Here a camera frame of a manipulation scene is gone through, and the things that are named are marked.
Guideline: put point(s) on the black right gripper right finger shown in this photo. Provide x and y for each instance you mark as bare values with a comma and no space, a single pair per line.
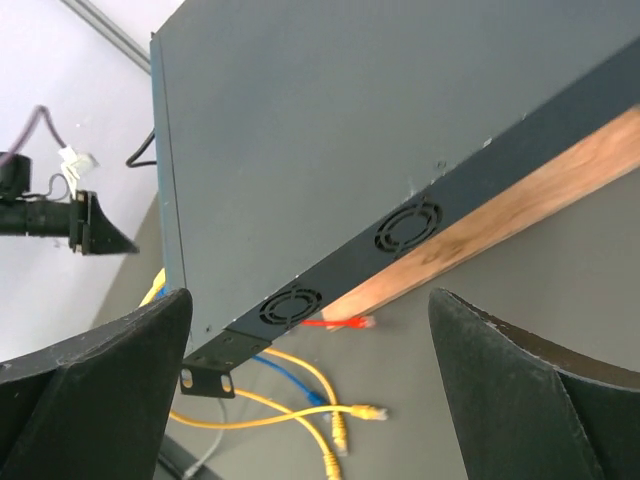
524,407

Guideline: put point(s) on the aluminium frame rail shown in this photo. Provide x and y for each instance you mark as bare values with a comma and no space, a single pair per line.
111,32

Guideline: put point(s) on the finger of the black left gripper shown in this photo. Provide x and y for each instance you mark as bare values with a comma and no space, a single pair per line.
103,237

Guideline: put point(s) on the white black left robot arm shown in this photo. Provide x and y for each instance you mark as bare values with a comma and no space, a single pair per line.
27,214

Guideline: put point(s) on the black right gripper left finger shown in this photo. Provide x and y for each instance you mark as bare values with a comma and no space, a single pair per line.
95,406

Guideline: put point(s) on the wooden base board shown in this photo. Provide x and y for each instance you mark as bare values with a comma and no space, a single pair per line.
592,163

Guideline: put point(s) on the dark blue network switch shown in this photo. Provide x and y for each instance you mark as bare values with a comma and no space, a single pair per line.
305,146

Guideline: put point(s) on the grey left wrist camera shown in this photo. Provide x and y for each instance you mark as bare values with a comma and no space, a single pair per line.
74,166

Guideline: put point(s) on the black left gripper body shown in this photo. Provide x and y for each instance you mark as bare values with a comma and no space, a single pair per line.
79,222

